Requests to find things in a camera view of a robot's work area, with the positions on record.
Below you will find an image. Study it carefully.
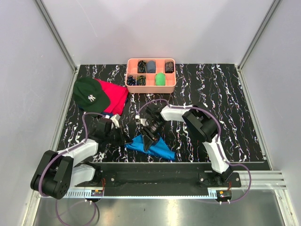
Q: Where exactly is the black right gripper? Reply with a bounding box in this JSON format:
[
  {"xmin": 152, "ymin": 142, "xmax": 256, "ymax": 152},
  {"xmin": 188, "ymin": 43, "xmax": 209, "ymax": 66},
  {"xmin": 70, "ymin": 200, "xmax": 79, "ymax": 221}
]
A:
[{"xmin": 139, "ymin": 120, "xmax": 166, "ymax": 152}]

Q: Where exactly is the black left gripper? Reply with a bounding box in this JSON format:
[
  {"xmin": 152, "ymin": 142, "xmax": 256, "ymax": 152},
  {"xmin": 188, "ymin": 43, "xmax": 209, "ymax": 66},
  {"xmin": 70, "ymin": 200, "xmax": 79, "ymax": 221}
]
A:
[{"xmin": 105, "ymin": 125, "xmax": 133, "ymax": 146}]

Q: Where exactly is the bright blue napkin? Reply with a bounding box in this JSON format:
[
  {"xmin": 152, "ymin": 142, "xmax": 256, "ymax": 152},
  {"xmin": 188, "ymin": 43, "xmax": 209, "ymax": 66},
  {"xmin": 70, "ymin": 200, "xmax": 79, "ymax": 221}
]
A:
[{"xmin": 125, "ymin": 135, "xmax": 176, "ymax": 161}]

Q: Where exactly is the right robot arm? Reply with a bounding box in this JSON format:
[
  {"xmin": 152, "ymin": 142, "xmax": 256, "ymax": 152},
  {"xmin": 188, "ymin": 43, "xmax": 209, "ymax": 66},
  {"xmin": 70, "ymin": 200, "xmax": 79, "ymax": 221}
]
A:
[{"xmin": 136, "ymin": 105, "xmax": 233, "ymax": 187}]

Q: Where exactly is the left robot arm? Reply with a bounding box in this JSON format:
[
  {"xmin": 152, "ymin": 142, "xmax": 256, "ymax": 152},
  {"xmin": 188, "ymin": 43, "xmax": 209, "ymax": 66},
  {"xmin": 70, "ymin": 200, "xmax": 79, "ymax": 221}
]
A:
[{"xmin": 30, "ymin": 118, "xmax": 132, "ymax": 200}]

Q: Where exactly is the pink folded cloth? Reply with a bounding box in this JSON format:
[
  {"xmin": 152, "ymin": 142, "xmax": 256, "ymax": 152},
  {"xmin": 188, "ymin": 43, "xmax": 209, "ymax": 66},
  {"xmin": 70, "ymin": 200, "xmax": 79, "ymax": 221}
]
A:
[{"xmin": 96, "ymin": 79, "xmax": 128, "ymax": 115}]

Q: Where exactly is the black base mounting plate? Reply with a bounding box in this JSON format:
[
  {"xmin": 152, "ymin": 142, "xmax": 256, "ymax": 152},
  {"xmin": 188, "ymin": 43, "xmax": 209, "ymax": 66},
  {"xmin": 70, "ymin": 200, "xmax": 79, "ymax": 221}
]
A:
[{"xmin": 74, "ymin": 162, "xmax": 242, "ymax": 196}]

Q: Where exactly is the dark green baseball cap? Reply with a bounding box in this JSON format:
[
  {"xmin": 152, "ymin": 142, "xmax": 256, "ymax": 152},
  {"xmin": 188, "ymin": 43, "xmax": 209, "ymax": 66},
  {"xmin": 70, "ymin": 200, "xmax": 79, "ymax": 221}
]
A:
[{"xmin": 73, "ymin": 77, "xmax": 111, "ymax": 113}]

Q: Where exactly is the navy striped rolled cloth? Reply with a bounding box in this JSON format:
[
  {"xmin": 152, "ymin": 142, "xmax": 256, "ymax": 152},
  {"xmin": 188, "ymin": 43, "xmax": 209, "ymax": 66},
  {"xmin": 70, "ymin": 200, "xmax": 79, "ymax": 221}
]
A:
[{"xmin": 127, "ymin": 75, "xmax": 137, "ymax": 86}]

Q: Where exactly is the yellow floral rolled cloth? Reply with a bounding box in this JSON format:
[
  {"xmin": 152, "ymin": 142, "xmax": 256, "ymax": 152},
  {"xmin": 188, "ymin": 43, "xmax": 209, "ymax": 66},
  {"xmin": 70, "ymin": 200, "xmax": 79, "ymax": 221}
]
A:
[{"xmin": 136, "ymin": 75, "xmax": 146, "ymax": 86}]

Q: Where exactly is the green rolled cloth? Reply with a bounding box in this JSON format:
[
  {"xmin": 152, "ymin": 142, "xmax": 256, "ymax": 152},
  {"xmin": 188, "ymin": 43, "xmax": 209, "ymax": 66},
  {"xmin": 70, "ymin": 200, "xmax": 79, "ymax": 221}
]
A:
[{"xmin": 155, "ymin": 73, "xmax": 166, "ymax": 86}]

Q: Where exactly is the pink divided organizer box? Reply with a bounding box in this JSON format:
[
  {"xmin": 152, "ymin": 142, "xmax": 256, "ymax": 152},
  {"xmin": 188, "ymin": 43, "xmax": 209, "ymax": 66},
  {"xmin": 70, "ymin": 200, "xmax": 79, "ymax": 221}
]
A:
[{"xmin": 125, "ymin": 58, "xmax": 177, "ymax": 94}]

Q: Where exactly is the grey rolled cloth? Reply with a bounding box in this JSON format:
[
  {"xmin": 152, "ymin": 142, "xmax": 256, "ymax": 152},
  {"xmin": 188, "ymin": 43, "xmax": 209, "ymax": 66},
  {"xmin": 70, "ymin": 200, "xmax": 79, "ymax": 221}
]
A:
[{"xmin": 146, "ymin": 60, "xmax": 156, "ymax": 73}]

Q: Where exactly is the brown patterned rolled cloth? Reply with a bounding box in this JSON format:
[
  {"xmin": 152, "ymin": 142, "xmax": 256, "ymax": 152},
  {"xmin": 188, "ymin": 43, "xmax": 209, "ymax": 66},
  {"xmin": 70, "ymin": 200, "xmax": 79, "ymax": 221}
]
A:
[{"xmin": 165, "ymin": 61, "xmax": 174, "ymax": 73}]

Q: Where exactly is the dark floral rolled cloth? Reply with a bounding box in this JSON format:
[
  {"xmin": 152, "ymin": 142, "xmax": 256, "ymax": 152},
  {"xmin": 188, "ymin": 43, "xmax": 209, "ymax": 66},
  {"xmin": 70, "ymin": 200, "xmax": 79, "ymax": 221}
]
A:
[{"xmin": 137, "ymin": 60, "xmax": 147, "ymax": 73}]

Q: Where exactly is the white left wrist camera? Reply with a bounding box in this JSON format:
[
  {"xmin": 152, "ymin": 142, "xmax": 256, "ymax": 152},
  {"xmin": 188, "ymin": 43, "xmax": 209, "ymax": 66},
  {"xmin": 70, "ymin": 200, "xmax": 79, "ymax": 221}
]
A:
[{"xmin": 110, "ymin": 114, "xmax": 120, "ymax": 128}]

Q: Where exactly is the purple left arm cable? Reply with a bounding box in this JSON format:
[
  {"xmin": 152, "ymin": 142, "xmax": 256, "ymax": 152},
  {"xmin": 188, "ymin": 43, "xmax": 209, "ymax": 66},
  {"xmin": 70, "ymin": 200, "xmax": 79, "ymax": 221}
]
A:
[{"xmin": 39, "ymin": 112, "xmax": 106, "ymax": 226}]

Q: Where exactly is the aluminium frame rail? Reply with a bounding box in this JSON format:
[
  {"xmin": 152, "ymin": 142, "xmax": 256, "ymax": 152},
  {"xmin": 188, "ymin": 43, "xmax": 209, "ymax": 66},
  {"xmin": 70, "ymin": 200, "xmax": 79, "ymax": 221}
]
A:
[{"xmin": 34, "ymin": 0, "xmax": 77, "ymax": 72}]

